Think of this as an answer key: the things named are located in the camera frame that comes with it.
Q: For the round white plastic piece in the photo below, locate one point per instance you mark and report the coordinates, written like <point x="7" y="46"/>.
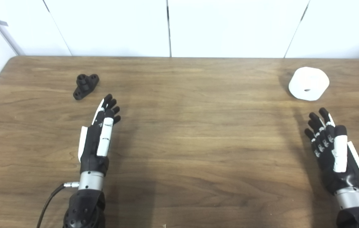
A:
<point x="307" y="79"/>

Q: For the small grey wall tag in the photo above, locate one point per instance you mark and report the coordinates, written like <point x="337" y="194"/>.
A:
<point x="3" y="23"/>

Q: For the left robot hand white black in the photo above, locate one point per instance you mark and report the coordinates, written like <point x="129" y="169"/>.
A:
<point x="92" y="148"/>

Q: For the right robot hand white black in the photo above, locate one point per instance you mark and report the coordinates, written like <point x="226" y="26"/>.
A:
<point x="340" y="171"/>

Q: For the black plastic holder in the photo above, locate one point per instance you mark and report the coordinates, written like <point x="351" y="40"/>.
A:
<point x="85" y="86"/>

